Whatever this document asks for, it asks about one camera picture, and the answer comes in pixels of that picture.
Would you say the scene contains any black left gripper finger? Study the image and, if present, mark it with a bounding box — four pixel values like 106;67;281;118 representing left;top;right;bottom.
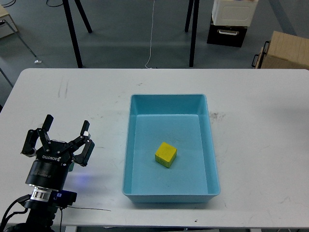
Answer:
67;120;95;167
21;115;54;157

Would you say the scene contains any black Robotiq left gripper body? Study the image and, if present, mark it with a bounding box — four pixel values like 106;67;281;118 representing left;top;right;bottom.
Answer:
26;140;72;190

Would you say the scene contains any yellow block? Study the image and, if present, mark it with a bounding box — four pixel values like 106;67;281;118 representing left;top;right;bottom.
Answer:
155;142;177;168

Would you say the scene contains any green block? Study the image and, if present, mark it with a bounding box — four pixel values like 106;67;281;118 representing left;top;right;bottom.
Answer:
68;162;74;172

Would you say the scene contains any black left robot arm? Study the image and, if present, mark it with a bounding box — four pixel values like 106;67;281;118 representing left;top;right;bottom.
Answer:
0;115;95;232

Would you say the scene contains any light blue plastic box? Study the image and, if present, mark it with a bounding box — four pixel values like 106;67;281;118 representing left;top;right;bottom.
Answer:
123;94;220;203

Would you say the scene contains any cardboard box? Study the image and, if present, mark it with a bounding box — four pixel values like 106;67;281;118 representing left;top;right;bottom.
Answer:
252;31;309;70

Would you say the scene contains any wooden cabinet with metal leg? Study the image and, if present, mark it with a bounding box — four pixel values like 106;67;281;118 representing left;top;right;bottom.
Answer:
0;5;42;64

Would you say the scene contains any black table leg left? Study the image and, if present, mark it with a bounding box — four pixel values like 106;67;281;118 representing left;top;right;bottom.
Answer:
62;0;93;68

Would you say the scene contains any black table leg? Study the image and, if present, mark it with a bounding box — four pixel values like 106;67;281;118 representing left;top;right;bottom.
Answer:
184;0;200;68
62;0;93;68

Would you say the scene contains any black table leg right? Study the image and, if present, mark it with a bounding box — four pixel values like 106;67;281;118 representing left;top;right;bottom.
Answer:
184;0;200;68

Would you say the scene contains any white storage crate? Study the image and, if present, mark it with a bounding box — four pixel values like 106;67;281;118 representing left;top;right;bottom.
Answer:
211;0;258;27

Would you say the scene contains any white hanging cable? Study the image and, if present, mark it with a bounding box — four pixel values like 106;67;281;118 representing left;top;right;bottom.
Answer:
144;0;155;70

